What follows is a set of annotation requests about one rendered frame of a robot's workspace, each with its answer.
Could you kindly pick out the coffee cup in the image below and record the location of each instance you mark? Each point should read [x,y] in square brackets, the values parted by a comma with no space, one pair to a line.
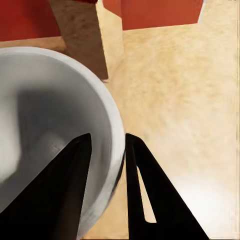
[46,100]

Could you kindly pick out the water glass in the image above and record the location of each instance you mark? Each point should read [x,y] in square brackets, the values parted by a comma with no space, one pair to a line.
[92,33]

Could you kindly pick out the countertop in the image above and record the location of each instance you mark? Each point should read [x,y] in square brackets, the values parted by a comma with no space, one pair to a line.
[178,89]

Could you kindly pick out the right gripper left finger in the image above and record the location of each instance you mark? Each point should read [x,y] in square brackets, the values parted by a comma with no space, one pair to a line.
[49,208]

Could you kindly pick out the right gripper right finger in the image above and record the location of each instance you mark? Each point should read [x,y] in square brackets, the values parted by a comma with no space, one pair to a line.
[174,220]

